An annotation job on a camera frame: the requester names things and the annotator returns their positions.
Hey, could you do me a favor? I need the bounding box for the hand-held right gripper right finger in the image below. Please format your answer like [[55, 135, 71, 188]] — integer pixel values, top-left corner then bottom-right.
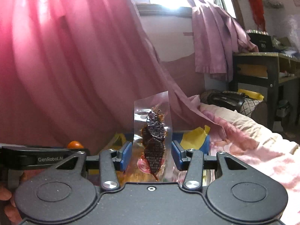
[[172, 141, 252, 191]]

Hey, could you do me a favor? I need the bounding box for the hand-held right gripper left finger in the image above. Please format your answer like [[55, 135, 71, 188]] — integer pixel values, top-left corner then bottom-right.
[[50, 141, 132, 191]]

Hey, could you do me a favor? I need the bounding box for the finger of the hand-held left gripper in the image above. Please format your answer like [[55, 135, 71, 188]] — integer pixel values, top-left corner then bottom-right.
[[47, 147, 91, 157]]

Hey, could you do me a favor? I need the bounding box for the small orange round snack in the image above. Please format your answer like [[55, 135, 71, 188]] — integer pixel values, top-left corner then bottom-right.
[[67, 141, 84, 149]]

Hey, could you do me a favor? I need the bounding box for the clear packet dark dried snack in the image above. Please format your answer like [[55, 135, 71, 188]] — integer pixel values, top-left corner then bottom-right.
[[133, 91, 174, 183]]

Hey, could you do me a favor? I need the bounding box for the person's left hand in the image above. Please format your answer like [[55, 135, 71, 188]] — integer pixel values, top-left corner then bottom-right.
[[0, 185, 23, 225]]

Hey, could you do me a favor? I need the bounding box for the black bag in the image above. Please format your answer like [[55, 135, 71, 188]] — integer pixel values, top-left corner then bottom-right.
[[206, 90, 246, 113]]

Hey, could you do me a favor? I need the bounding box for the pink floral bedsheet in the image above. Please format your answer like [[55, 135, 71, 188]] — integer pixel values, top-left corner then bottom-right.
[[199, 103, 300, 218]]

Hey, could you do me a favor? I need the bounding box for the pink curtain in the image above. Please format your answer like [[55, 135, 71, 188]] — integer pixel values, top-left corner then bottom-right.
[[0, 0, 211, 156]]

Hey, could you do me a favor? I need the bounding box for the mesh basket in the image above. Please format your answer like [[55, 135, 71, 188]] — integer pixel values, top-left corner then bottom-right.
[[241, 98, 268, 123]]

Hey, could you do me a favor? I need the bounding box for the yellow bag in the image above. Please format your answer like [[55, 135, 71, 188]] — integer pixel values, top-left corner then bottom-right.
[[237, 88, 264, 100]]

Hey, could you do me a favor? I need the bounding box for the purple hanging garment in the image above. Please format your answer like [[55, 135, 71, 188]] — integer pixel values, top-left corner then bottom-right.
[[191, 0, 259, 82]]

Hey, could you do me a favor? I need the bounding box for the black box silver rim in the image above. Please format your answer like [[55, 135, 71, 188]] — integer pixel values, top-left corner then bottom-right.
[[246, 29, 273, 52]]

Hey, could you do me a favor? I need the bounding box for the red hanging decoration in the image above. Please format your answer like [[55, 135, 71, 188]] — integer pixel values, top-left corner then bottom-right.
[[244, 0, 267, 32]]

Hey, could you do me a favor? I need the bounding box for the wooden desk black frame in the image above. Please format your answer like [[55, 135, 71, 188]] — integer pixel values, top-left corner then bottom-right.
[[231, 51, 300, 132]]

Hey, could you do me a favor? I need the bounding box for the wall hook rack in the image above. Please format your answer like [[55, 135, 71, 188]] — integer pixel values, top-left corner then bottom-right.
[[265, 0, 285, 9]]

